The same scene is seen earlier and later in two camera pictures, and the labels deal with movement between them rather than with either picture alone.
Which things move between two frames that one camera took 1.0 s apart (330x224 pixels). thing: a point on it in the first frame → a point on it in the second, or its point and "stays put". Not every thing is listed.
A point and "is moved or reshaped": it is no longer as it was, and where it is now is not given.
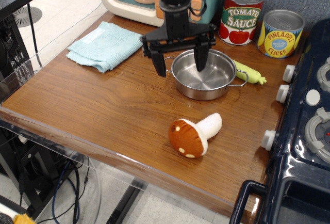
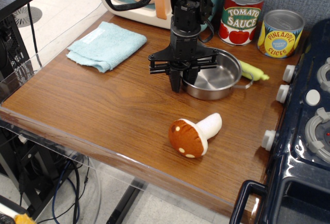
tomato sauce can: (242, 6) stays put
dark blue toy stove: (297, 189) stays put
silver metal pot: (219, 74) is moved or reshaped
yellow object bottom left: (22, 219) stays put
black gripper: (179, 34) → (183, 53)
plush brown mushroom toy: (190, 139) stays put
